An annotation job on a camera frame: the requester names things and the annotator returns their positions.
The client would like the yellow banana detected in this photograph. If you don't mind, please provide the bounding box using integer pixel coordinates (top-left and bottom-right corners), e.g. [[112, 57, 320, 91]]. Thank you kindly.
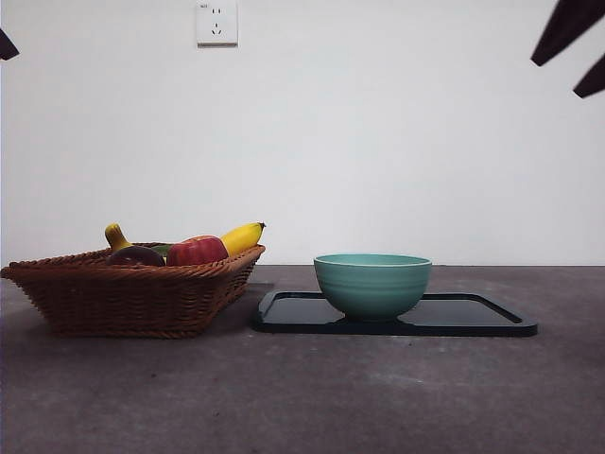
[[103, 220, 268, 266]]

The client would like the red apple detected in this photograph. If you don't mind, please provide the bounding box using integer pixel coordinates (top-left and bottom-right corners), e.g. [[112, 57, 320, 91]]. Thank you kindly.
[[165, 235, 230, 268]]

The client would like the white wall socket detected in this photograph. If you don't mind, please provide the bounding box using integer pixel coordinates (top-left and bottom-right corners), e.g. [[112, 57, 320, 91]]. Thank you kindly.
[[196, 1, 239, 48]]

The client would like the dark purple plum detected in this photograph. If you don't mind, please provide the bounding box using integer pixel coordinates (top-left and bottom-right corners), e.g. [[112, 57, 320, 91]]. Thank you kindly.
[[104, 246, 165, 268]]

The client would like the black rectangular tray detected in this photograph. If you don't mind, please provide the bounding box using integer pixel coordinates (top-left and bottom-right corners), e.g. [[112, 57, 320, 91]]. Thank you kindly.
[[250, 289, 540, 339]]

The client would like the brown wicker basket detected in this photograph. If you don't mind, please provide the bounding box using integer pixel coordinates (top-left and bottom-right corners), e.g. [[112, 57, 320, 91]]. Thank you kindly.
[[0, 243, 267, 340]]

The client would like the teal ribbed bowl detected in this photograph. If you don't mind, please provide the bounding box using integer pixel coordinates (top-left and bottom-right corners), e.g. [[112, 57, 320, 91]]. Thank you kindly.
[[313, 253, 434, 323]]

